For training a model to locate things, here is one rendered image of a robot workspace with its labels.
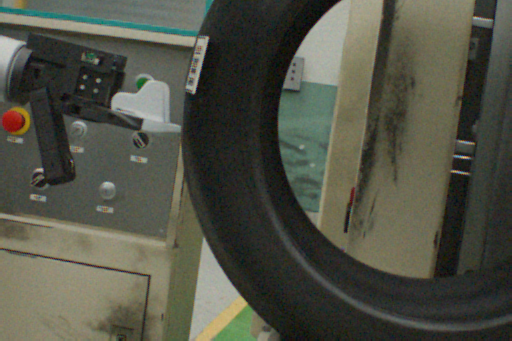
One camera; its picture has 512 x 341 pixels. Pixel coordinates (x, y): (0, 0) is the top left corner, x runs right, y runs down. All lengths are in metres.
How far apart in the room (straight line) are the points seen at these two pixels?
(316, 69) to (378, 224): 8.85
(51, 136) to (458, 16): 0.59
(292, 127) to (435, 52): 8.86
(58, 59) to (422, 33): 0.52
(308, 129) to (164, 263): 8.46
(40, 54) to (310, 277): 0.41
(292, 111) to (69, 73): 9.14
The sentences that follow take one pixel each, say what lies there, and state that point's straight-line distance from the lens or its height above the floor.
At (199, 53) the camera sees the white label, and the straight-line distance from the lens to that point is 1.09.
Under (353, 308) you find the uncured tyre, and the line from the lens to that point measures 1.08.
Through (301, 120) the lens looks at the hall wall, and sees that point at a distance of 10.29.
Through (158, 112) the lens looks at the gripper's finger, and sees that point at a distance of 1.18.
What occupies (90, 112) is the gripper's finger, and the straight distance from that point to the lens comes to 1.18.
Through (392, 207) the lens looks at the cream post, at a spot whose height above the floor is 1.06.
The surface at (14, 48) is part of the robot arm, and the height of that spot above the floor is 1.20.
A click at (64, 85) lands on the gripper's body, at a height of 1.16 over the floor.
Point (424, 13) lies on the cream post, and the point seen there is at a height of 1.33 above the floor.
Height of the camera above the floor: 1.18
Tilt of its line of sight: 3 degrees down
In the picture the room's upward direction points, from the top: 8 degrees clockwise
